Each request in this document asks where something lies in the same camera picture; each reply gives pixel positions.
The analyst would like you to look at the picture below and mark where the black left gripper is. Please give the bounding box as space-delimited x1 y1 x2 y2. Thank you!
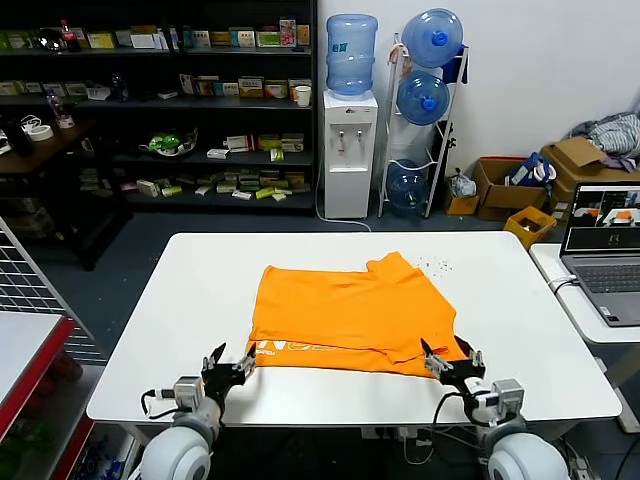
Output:
200 342 259 401

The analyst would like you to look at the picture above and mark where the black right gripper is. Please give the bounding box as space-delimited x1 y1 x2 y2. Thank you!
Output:
419 335 489 399

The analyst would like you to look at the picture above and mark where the orange t-shirt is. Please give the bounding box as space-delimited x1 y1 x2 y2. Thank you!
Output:
246 251 471 379

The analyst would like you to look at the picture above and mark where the pile of grey clothes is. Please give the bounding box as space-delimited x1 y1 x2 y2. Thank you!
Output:
569 112 640 174

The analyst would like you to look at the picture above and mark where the large white table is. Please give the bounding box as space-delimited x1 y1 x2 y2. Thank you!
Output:
85 230 624 429

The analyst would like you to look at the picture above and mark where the white power strip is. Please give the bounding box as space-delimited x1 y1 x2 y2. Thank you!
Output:
360 427 434 444

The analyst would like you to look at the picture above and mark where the small white side table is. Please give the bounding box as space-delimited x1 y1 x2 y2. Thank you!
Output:
528 242 640 434

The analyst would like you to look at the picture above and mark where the yellow plastic bin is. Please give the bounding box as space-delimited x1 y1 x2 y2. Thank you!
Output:
503 204 558 250

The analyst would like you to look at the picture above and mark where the small cardboard box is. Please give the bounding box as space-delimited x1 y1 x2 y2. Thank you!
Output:
444 192 480 216

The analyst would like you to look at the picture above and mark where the grey laptop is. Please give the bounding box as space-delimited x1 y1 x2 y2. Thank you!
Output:
559 182 640 329

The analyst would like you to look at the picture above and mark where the wide open cardboard box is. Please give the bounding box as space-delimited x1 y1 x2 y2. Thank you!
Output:
472 155 549 222

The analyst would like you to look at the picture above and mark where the crumpled clear plastic bag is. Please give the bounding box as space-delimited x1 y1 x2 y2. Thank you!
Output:
447 168 477 197

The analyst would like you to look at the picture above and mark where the blue shopping bag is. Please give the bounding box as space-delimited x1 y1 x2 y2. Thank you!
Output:
507 152 559 189

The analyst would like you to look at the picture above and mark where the red and white cart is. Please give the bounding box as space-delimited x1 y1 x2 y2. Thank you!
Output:
0 310 96 480

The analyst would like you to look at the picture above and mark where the white jug rack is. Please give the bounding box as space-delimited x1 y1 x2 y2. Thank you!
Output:
377 32 471 220

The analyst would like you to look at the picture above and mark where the black stand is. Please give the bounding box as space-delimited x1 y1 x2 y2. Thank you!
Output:
432 121 459 201

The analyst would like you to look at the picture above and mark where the white water dispenser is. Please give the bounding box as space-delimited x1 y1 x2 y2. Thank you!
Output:
322 89 380 220

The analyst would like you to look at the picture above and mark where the green and white bowl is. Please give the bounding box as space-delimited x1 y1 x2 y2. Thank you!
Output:
138 127 199 160

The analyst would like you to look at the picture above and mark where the cardboard box with open flap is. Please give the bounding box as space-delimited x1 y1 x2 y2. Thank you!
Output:
542 137 640 221

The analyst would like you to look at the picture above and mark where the black shelving unit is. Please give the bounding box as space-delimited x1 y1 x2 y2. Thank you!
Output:
0 0 319 217

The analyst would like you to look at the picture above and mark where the brown wooden table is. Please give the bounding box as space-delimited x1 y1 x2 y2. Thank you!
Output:
0 118 134 271

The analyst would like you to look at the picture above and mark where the dark blue hanging cloth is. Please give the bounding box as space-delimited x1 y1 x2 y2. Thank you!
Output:
439 43 471 85

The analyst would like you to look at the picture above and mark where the black box device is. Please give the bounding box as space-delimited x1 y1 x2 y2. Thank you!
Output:
2 117 34 156

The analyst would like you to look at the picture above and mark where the labelled blue water jug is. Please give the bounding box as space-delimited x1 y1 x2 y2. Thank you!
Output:
325 13 379 99

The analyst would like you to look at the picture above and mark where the cola bottle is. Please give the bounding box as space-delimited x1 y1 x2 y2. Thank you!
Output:
59 18 82 54

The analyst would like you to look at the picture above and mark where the dark shiny bowl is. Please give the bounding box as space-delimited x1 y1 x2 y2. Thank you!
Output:
38 27 66 54

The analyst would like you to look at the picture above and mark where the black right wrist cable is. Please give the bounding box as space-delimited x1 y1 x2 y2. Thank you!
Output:
433 392 469 426

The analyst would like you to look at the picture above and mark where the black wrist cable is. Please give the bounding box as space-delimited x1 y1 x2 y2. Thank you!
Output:
433 392 469 426
140 388 176 419

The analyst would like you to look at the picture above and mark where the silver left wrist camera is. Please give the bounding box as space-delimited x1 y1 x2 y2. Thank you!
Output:
172 376 204 412

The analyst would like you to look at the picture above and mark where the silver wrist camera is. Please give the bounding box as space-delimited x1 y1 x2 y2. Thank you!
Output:
172 376 204 412
487 378 525 416

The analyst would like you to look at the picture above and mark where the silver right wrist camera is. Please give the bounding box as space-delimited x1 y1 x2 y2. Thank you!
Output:
487 378 525 416

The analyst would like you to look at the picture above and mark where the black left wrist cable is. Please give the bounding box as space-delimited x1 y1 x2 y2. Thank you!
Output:
140 388 176 419

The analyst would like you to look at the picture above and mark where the white laptop cable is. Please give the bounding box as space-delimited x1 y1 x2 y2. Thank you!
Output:
548 273 579 294

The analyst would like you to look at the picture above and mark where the white dispenser power cord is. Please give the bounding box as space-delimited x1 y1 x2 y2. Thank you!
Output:
314 149 374 234

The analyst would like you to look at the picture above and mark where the white wire grid panel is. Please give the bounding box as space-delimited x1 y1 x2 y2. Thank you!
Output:
0 215 96 354

